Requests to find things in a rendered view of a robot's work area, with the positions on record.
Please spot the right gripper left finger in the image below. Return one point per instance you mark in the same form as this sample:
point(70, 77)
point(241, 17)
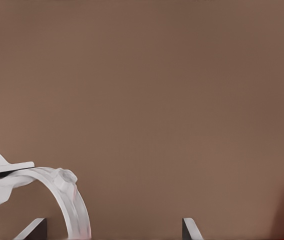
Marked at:
point(35, 228)

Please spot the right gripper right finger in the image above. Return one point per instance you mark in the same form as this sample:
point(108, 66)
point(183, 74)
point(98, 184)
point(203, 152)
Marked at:
point(191, 230)

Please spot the white drainage pipe clamp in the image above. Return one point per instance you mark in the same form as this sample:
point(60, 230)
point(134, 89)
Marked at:
point(69, 197)

